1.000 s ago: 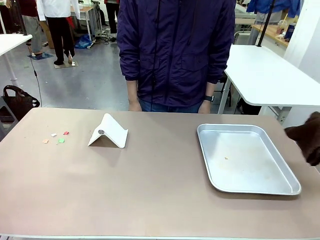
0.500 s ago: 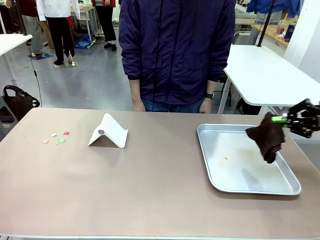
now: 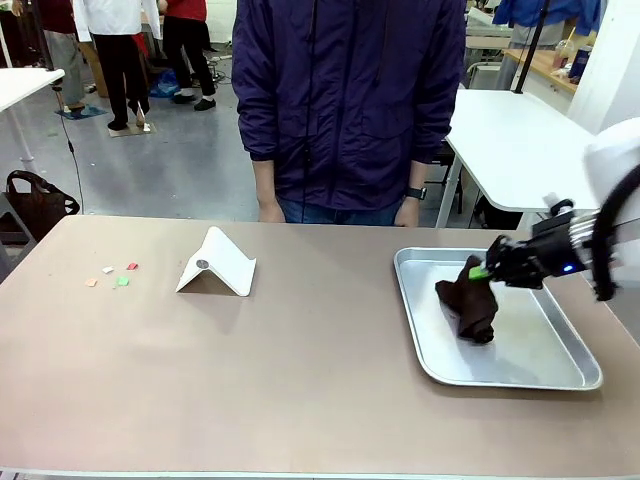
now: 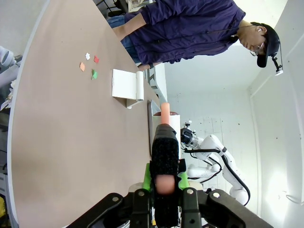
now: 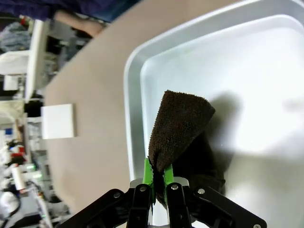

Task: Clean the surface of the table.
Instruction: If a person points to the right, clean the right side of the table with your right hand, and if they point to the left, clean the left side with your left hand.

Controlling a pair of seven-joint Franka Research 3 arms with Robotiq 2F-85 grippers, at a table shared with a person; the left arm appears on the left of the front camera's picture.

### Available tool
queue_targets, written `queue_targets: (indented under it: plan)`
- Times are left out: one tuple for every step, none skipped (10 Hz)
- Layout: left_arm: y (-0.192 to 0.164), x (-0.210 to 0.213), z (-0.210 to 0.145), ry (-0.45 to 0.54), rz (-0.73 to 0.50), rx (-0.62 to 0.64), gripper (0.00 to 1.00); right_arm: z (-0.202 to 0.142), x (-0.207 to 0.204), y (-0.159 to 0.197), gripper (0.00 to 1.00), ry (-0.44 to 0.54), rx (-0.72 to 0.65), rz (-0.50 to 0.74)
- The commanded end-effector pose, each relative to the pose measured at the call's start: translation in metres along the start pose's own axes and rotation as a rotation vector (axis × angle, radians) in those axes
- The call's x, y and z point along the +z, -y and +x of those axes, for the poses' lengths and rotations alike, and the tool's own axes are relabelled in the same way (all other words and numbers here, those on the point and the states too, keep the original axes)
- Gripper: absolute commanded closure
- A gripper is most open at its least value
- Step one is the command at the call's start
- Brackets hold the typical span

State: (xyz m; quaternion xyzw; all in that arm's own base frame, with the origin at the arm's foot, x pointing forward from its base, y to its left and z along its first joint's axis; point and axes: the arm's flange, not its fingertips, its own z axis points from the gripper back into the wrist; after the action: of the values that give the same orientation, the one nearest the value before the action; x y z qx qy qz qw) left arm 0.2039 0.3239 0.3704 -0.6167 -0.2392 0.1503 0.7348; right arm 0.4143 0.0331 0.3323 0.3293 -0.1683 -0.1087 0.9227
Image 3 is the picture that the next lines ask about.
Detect blue plastic bag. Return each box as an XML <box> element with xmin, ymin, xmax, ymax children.
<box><xmin>148</xmin><ymin>68</ymin><xmax>181</xmax><ymax>99</ymax></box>

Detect blue jeans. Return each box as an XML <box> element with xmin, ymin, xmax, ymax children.
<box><xmin>277</xmin><ymin>195</ymin><xmax>408</xmax><ymax>227</ymax></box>

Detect dark blue box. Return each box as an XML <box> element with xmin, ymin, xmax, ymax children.
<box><xmin>568</xmin><ymin>45</ymin><xmax>594</xmax><ymax>86</ymax></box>

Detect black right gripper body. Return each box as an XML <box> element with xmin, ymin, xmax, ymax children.
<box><xmin>518</xmin><ymin>211</ymin><xmax>585</xmax><ymax>292</ymax></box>

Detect clear plastic cup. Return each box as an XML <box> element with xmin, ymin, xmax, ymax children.
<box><xmin>552</xmin><ymin>39</ymin><xmax>574</xmax><ymax>69</ymax></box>

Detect blue floor mat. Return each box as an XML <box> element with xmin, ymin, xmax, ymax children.
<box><xmin>54</xmin><ymin>103</ymin><xmax>109</xmax><ymax>121</ymax></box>

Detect small white table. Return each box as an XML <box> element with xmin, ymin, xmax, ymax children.
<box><xmin>0</xmin><ymin>67</ymin><xmax>67</xmax><ymax>174</ymax></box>

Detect person in purple jacket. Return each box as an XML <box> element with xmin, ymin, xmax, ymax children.
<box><xmin>230</xmin><ymin>0</ymin><xmax>468</xmax><ymax>212</ymax></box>

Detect black pole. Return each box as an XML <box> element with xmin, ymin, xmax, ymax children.
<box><xmin>510</xmin><ymin>0</ymin><xmax>552</xmax><ymax>96</ymax></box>

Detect large white table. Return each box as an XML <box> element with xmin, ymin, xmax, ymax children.
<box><xmin>435</xmin><ymin>88</ymin><xmax>602</xmax><ymax>229</ymax></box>

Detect person in red shirt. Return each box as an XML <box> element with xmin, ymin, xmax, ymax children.
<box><xmin>160</xmin><ymin>0</ymin><xmax>219</xmax><ymax>113</ymax></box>

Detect metal tray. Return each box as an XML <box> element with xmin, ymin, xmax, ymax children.
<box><xmin>393</xmin><ymin>246</ymin><xmax>604</xmax><ymax>392</ymax></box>

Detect person's right forearm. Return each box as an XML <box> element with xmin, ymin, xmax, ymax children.
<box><xmin>251</xmin><ymin>158</ymin><xmax>279</xmax><ymax>204</ymax></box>

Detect person's left forearm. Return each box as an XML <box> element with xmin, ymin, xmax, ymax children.
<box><xmin>408</xmin><ymin>159</ymin><xmax>429</xmax><ymax>191</ymax></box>

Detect person in beige trousers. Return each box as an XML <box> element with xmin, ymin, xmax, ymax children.
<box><xmin>37</xmin><ymin>0</ymin><xmax>99</xmax><ymax>112</ymax></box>

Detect wooden top workbench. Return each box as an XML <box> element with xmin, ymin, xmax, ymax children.
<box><xmin>503</xmin><ymin>47</ymin><xmax>582</xmax><ymax>94</ymax></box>

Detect person's right hand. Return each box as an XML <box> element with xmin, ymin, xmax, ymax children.
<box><xmin>257</xmin><ymin>198</ymin><xmax>287</xmax><ymax>225</ymax></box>

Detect cardboard floor base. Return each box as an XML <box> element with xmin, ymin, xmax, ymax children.
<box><xmin>107</xmin><ymin>122</ymin><xmax>158</xmax><ymax>139</ymax></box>

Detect white folded stand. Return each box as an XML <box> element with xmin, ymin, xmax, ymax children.
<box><xmin>174</xmin><ymin>225</ymin><xmax>258</xmax><ymax>298</ymax></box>

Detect thin black cable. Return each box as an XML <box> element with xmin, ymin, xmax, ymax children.
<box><xmin>49</xmin><ymin>82</ymin><xmax>87</xmax><ymax>217</ymax></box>

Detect figure in white coat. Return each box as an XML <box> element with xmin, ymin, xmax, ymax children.
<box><xmin>73</xmin><ymin>0</ymin><xmax>164</xmax><ymax>133</ymax></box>

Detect person's left hand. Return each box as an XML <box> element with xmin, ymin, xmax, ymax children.
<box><xmin>393</xmin><ymin>198</ymin><xmax>419</xmax><ymax>229</ymax></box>

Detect dark brown cloth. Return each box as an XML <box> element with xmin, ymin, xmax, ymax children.
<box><xmin>434</xmin><ymin>254</ymin><xmax>502</xmax><ymax>346</ymax></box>

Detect black handbag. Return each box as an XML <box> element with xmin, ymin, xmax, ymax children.
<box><xmin>5</xmin><ymin>169</ymin><xmax>82</xmax><ymax>246</ymax></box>

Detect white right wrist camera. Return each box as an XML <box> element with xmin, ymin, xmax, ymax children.
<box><xmin>543</xmin><ymin>192</ymin><xmax>577</xmax><ymax>218</ymax></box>

